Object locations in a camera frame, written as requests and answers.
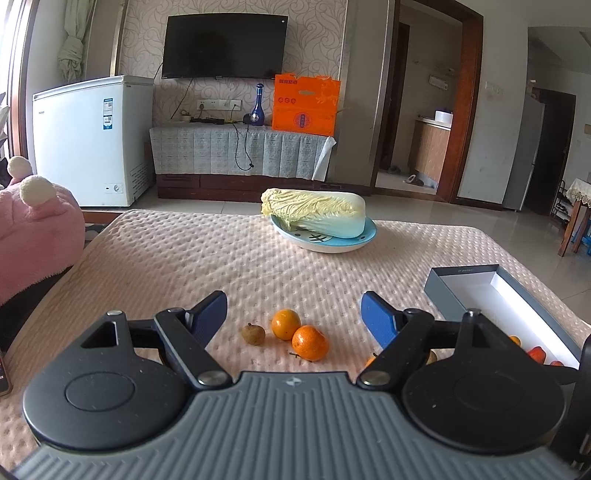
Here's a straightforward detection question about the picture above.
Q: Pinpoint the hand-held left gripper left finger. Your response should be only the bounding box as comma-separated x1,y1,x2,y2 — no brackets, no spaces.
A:
81,291,234,388

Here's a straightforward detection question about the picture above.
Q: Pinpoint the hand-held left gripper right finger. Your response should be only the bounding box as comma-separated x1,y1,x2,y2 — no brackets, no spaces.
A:
355,291,506,387

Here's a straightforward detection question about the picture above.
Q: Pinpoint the grey cardboard box white inside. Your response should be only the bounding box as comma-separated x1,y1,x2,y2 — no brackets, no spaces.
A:
424,264,591,370

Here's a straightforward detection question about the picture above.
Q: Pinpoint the white and blue plate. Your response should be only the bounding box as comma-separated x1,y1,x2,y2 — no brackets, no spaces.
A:
270,215,377,254

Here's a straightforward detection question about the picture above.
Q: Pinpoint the napa cabbage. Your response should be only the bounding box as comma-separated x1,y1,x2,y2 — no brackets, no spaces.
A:
261,187,367,239

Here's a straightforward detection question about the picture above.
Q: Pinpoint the dark wooden television cabinet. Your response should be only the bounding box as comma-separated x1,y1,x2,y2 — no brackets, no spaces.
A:
156,173,345,204

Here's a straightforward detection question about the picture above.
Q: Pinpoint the grey lace cabinet cloth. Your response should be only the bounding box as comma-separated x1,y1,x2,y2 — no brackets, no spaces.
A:
148,124,334,181

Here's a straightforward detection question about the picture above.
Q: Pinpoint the wooden kitchen counter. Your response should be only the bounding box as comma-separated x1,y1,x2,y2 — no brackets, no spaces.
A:
409,117,451,183

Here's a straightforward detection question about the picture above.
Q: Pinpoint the blue plastic stool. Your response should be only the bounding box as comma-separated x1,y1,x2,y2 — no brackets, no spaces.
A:
570,226,591,254

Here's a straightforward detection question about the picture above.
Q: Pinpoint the dark cloth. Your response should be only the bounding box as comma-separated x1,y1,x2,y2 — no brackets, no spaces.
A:
0,265,75,354

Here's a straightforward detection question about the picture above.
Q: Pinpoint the brown wooden table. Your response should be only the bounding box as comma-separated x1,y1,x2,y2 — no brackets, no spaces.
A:
556,198,591,258

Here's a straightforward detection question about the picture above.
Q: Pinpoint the blue glass bottle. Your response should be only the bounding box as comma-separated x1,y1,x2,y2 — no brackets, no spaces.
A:
244,83,266,127

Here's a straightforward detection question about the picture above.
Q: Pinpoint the smartphone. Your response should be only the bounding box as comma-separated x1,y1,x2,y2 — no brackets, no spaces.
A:
0,353,14,397

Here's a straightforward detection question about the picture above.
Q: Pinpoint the white chest freezer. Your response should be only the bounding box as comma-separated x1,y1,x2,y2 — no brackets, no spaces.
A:
32,75,154,208

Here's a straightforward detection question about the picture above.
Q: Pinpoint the dark shoe rack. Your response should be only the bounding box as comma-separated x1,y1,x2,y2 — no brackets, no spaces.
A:
549,178,571,222

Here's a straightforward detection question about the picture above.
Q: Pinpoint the orange gift box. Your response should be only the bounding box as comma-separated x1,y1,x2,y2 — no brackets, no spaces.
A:
271,74,341,137

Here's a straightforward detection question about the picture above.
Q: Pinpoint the cream lace tablecloth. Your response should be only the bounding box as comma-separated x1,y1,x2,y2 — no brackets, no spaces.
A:
566,178,591,208

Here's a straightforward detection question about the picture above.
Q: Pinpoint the dark wooden door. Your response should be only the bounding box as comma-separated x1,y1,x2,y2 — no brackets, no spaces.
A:
392,21,411,169

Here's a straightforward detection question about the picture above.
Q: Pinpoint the pale green curtain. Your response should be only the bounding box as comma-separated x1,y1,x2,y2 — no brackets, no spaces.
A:
58,0,93,84

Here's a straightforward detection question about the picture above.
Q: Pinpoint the black power cable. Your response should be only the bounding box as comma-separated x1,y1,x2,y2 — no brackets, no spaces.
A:
233,122,256,171

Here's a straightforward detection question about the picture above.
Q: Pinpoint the brown wooden door frame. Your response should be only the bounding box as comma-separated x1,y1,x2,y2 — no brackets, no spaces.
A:
375,0,484,204

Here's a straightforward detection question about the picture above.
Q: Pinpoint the black wall television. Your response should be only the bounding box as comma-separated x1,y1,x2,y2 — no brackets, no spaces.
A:
161,14,288,80

